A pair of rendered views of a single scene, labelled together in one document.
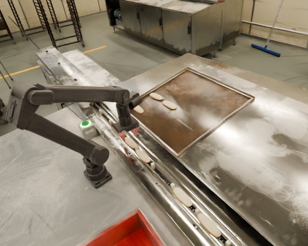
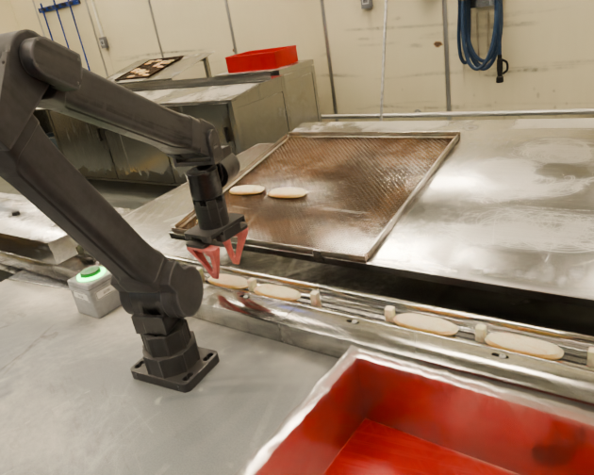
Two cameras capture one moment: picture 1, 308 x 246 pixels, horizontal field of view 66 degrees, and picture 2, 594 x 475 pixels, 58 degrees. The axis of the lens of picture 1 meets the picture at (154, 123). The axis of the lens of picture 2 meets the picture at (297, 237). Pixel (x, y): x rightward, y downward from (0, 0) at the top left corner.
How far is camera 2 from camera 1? 0.44 m
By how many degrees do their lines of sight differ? 23
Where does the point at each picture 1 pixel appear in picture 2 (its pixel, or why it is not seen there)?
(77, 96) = (121, 106)
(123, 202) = (281, 391)
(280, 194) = not seen: outside the picture
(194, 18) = (235, 109)
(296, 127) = (569, 148)
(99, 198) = (211, 407)
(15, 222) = not seen: outside the picture
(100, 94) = (165, 120)
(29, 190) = not seen: outside the picture
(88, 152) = (157, 273)
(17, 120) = not seen: outside the picture
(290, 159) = not seen: outside the picture
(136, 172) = (283, 319)
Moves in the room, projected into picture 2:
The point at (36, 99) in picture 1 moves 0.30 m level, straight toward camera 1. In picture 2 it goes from (44, 59) to (273, 26)
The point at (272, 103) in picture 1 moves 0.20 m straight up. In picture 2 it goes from (498, 133) to (497, 41)
